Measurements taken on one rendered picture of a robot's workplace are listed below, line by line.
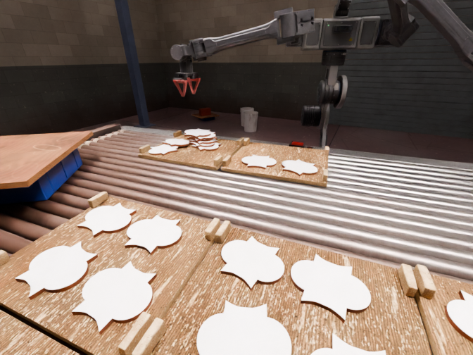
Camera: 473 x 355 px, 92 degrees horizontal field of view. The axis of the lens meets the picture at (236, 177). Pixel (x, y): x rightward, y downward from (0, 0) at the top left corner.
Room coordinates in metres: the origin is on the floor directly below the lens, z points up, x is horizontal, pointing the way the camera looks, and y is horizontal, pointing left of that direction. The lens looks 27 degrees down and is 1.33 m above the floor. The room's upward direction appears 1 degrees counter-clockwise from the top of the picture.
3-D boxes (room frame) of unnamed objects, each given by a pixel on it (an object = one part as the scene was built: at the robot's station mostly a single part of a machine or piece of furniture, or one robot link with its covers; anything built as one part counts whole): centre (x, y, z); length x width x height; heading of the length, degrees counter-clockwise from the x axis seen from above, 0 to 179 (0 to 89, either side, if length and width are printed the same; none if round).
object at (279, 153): (0.95, -0.19, 0.93); 0.41 x 0.35 x 0.02; 70
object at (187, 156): (1.09, 0.21, 0.93); 0.41 x 0.35 x 0.02; 68
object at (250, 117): (4.70, -0.30, 0.19); 0.30 x 0.30 x 0.37
